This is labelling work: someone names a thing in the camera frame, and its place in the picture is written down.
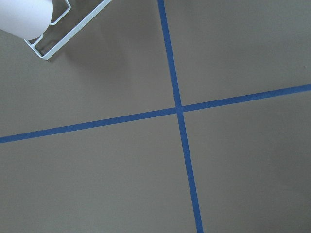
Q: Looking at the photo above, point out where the white plastic cup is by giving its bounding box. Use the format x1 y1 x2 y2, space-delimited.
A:
0 0 53 40

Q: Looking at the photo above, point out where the white wire cup rack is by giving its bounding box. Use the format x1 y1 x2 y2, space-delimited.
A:
24 0 111 61

